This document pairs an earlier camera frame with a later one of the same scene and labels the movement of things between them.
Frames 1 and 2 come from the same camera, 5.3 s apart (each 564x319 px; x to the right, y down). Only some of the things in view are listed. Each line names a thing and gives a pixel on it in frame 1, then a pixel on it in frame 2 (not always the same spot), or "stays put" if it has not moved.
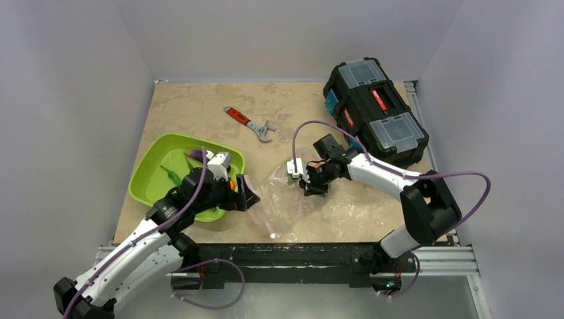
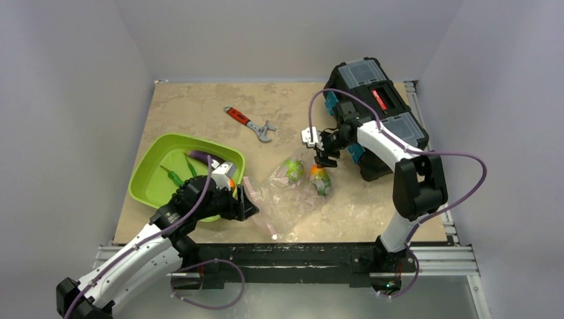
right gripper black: x=315 y=178 → x=326 y=143
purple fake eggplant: x=197 y=154 stays put
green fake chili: x=172 y=176 stays put
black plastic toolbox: x=365 y=104 stays put
